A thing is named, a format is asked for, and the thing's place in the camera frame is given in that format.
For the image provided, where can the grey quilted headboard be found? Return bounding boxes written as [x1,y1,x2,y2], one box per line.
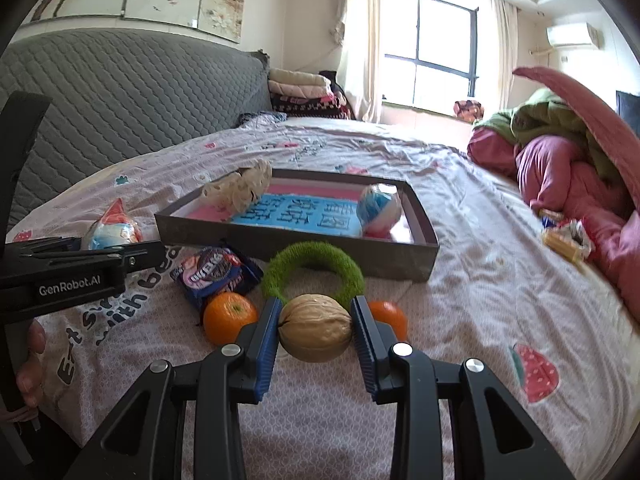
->
[1,28,271,226]

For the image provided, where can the grey cardboard box tray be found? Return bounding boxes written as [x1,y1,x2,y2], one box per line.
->
[155,169,439,282]

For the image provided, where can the pink blue book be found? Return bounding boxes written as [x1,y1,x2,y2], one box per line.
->
[184,184,373,237]

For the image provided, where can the right cream curtain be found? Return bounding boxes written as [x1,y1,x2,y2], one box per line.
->
[489,0,518,110]

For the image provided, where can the walnut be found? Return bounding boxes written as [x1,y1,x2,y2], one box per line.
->
[278,294,352,363]

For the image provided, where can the black television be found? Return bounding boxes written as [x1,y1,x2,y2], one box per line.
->
[616,90,640,138]

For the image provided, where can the red white toy egg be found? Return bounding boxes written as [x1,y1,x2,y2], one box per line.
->
[81,198,143,250]

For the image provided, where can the pink quilt pile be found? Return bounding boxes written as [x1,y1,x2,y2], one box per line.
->
[468,66,639,316]

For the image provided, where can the green fuzzy ring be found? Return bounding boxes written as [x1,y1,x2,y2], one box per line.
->
[260,239,368,307]

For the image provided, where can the green blanket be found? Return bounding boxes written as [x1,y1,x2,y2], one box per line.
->
[473,88,622,183]

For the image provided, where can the white air conditioner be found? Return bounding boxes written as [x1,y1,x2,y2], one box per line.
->
[546,22,601,49]

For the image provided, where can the folded blankets stack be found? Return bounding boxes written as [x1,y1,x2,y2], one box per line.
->
[268,68,355,120]

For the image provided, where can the blue white toy egg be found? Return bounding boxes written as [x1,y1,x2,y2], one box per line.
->
[356,183,402,237]

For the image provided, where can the window with dark frame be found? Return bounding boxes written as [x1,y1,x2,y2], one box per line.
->
[383,0,480,114]

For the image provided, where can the left cream curtain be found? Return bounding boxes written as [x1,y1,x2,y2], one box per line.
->
[332,0,383,122]

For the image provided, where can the cream curtain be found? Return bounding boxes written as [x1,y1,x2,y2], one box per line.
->
[332,0,383,122]
[489,0,518,110]

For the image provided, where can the person's left hand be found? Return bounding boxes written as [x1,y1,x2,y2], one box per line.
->
[16,320,46,408]

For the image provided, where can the snack packets by quilt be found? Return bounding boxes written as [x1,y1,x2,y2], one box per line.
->
[538,208,596,264]

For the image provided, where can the orange tangerine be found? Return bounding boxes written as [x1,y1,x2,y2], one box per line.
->
[202,292,258,347]
[369,301,408,341]

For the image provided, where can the blue oreo cookie packet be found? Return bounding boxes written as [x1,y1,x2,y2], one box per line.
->
[170,244,264,314]

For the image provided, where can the pink strawberry bed sheet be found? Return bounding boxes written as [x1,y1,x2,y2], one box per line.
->
[8,124,639,479]

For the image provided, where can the patterned bag on sill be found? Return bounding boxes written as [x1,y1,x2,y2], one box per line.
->
[454,99,485,124]

